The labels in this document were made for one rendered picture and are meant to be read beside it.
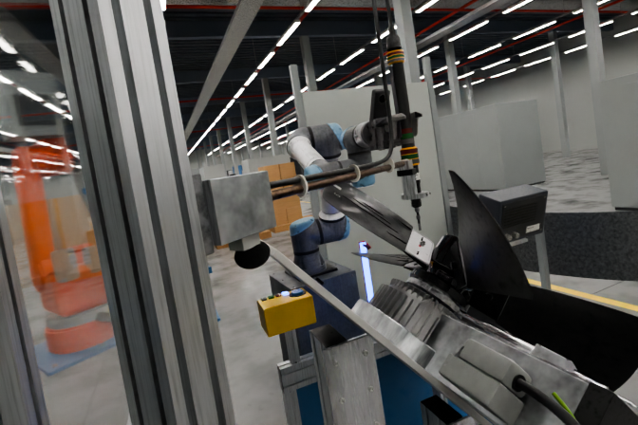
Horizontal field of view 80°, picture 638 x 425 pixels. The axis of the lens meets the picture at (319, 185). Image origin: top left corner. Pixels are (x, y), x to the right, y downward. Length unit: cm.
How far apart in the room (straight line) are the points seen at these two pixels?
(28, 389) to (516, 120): 1110
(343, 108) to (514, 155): 848
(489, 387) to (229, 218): 43
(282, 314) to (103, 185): 91
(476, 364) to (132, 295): 49
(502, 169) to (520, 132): 115
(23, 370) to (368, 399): 57
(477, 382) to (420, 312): 23
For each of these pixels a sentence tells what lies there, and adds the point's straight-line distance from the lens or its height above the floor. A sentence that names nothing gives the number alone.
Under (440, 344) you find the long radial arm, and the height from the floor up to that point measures 111.
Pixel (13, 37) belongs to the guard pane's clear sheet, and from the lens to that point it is 65.
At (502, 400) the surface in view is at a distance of 65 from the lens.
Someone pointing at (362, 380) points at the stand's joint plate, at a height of 107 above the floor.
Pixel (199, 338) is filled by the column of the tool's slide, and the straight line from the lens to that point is 40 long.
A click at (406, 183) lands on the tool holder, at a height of 140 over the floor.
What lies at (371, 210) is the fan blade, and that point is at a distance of 90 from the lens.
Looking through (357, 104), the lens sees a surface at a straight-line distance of 298.
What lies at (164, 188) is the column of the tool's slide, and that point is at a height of 148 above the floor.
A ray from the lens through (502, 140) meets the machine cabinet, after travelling 1078.
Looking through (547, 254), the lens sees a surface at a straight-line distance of 285.
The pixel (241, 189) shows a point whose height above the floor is 147.
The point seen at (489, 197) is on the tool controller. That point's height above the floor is 124.
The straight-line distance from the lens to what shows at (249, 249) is 47.
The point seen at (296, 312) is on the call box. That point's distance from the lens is 124.
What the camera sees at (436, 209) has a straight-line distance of 331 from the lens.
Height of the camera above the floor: 148
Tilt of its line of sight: 3 degrees down
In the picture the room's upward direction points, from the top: 9 degrees counter-clockwise
